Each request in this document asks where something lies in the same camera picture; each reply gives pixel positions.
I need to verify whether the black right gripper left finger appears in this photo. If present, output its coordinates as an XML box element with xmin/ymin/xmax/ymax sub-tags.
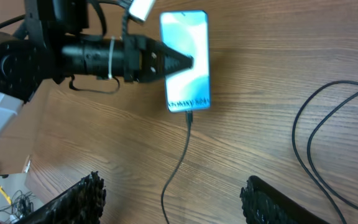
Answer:
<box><xmin>17</xmin><ymin>172</ymin><xmax>106</xmax><ymax>224</ymax></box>

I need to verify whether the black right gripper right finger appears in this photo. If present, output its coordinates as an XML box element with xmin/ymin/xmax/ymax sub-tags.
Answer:
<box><xmin>240</xmin><ymin>175</ymin><xmax>328</xmax><ymax>224</ymax></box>

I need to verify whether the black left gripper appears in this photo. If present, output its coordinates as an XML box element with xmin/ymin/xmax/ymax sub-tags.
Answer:
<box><xmin>122</xmin><ymin>35</ymin><xmax>194</xmax><ymax>83</ymax></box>

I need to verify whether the blue Galaxy smartphone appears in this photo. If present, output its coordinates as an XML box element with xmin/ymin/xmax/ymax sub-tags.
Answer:
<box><xmin>160</xmin><ymin>10</ymin><xmax>211</xmax><ymax>113</ymax></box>

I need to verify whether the black USB charging cable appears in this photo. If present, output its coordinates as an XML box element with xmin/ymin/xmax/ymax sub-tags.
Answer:
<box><xmin>160</xmin><ymin>80</ymin><xmax>358</xmax><ymax>224</ymax></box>

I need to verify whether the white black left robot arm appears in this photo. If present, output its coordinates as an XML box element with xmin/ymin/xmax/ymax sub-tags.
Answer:
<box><xmin>0</xmin><ymin>0</ymin><xmax>194</xmax><ymax>135</ymax></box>

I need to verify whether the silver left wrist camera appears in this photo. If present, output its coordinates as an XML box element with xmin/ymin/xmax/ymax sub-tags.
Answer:
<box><xmin>129</xmin><ymin>0</ymin><xmax>155</xmax><ymax>23</ymax></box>

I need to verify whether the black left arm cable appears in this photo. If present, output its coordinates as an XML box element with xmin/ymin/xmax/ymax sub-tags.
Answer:
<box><xmin>0</xmin><ymin>0</ymin><xmax>121</xmax><ymax>95</ymax></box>

